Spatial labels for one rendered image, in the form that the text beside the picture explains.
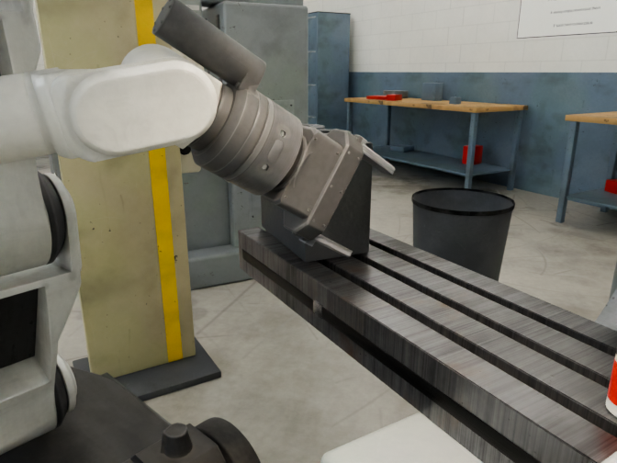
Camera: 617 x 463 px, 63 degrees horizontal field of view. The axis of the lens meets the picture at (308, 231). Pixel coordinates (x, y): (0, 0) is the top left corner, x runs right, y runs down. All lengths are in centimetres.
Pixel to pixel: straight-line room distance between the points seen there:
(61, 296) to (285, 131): 46
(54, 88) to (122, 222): 161
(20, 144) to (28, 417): 59
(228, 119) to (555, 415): 39
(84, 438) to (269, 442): 92
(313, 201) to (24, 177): 39
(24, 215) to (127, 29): 131
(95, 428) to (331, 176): 74
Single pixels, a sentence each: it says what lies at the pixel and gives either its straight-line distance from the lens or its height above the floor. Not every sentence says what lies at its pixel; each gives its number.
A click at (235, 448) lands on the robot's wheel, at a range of 96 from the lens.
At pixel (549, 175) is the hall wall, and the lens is 569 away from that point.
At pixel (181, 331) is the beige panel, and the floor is 16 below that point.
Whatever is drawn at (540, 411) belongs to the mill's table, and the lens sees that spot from 53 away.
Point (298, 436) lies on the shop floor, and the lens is 189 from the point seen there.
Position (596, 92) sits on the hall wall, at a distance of 542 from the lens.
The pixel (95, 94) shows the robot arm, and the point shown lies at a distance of 41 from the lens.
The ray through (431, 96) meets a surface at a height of 92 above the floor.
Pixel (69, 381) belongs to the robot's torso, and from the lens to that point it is 99.
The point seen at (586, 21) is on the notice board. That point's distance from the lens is 555.
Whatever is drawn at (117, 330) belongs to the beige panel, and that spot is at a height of 24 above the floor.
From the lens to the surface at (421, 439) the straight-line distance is 60.
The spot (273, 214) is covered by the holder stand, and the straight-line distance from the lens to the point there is 93.
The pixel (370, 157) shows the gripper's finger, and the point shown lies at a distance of 56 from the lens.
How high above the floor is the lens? 121
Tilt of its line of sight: 18 degrees down
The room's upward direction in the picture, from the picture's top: straight up
